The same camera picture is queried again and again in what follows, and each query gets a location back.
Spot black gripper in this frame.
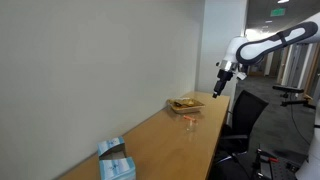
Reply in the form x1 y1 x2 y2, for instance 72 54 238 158
212 68 235 99

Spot clear drinking glass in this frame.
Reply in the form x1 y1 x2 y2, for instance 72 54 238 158
185 118 199 132

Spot snack packets in tray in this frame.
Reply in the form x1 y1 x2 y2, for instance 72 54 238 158
169 97 202 108

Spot tan food tray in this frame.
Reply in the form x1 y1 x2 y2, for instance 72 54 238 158
167 98 206 115

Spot black office chair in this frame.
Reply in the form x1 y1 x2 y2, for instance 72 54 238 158
209 89 270 180

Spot black perforated mounting board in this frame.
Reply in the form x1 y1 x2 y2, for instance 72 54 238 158
259 143 308 180

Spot green exit sign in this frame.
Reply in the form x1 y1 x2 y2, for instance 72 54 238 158
269 7 287 18

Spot open blue white tissue box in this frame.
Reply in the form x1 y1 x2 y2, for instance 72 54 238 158
96 135 129 161

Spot closed blue white tissue box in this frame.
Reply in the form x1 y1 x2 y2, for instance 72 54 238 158
98 156 137 180

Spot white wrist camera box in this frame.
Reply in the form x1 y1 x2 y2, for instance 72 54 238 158
235 67 249 81

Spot black stereo camera bar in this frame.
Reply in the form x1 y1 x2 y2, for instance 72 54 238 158
272 84 305 95

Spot black clamp with red handle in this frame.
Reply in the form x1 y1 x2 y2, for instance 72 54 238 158
255 148 280 165

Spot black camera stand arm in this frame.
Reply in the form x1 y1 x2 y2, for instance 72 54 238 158
279 92 317 111

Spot black hanging cable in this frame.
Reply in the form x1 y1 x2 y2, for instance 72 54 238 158
290 99 312 146

